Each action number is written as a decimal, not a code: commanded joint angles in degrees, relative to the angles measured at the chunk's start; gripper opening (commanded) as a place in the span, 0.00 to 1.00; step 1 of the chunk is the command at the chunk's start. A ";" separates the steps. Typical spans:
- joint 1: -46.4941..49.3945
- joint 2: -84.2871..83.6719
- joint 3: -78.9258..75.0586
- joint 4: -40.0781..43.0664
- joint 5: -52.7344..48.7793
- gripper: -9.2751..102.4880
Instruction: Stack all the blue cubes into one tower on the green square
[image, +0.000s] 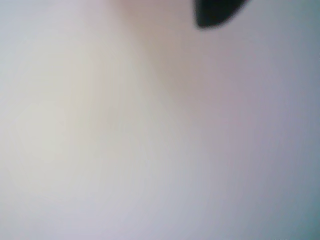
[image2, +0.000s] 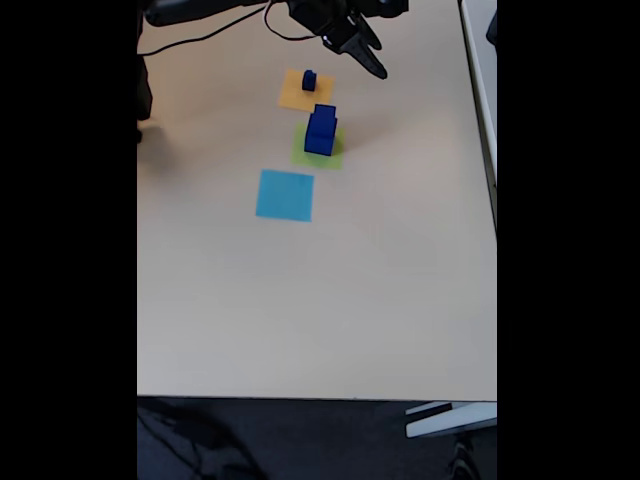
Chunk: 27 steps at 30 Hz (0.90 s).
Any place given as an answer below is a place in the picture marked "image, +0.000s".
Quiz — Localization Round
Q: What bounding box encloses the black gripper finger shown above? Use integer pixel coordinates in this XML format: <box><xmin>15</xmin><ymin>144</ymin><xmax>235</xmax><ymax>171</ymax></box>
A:
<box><xmin>192</xmin><ymin>0</ymin><xmax>251</xmax><ymax>30</ymax></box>

